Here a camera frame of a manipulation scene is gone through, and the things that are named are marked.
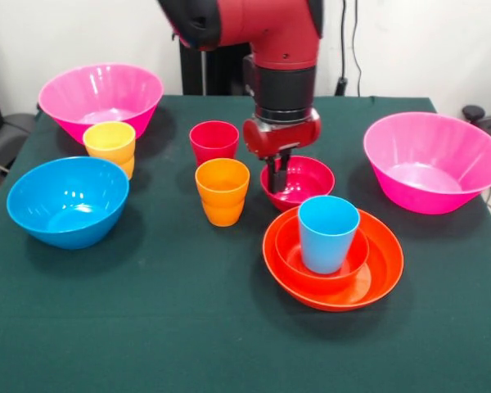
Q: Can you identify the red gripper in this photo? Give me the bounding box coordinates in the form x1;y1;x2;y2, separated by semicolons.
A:
242;108;322;194

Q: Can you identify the small red plastic bowl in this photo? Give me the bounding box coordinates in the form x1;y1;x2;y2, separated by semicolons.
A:
260;155;336;213

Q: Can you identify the orange plastic cup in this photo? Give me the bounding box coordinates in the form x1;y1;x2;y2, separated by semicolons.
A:
195;158;250;228

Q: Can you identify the small orange plastic bowl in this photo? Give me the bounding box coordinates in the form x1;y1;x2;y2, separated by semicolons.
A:
274;215;371;287

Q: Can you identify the blue plastic cup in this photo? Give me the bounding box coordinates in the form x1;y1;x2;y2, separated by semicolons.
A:
298;195;361;275

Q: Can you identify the large orange plastic bowl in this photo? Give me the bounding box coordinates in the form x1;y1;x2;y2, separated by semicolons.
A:
262;206;405;313

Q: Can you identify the large pink plastic bowl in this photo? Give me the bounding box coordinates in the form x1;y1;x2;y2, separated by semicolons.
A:
363;112;491;215
38;63;164;145

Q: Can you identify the red plastic cup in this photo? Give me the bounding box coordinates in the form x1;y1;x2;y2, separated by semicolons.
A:
189;120;241;167

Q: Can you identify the yellow plastic cup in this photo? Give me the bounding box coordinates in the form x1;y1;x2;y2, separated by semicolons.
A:
83;121;137;181

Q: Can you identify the blue plastic bowl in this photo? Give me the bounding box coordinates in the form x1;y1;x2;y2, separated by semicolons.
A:
6;156;130;251

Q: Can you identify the dark green tablecloth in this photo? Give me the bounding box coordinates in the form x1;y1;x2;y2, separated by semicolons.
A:
0;95;491;393

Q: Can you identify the black wall cable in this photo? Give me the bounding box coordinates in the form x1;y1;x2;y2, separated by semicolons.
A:
335;0;362;97

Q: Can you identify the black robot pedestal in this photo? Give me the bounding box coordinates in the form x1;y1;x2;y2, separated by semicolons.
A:
172;24;314;97

